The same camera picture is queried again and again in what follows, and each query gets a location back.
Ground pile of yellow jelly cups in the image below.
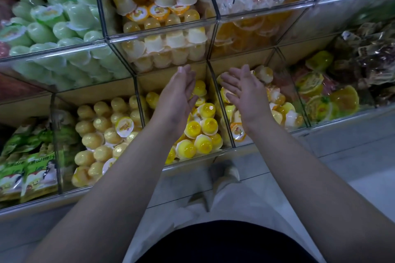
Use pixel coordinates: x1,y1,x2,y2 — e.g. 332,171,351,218
145,80,224,165

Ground light grey shorts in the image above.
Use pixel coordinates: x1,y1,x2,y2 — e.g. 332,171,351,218
123,176,328,263

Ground pile of pale yellow jelly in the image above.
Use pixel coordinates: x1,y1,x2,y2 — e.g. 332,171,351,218
71,95,146,188

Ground person's right hand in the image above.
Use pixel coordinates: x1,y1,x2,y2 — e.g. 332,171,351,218
217,64,274,128

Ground pile of pastel jelly cups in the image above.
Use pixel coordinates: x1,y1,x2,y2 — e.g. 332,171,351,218
216,65,303,143

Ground person's right forearm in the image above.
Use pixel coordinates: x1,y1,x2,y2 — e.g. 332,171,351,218
247,118,395,263

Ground light shoe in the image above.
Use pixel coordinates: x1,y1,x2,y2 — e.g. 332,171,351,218
186,191,214,211
210,164,242,196

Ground pile of green jelly cups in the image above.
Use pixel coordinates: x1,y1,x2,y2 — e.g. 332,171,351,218
0,0,130,88

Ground green juice pouches pile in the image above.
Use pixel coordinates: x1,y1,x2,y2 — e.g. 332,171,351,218
0,118,75,202

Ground person's left hand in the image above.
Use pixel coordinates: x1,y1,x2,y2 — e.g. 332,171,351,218
149,64,198,140

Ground person's left forearm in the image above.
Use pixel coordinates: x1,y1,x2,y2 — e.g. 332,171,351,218
25,127,186,263

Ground pile of orange-lid jelly cups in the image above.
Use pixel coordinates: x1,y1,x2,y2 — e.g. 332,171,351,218
111,0,211,74

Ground black shirt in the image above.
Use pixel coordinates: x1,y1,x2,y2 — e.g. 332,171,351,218
139,221,318,263

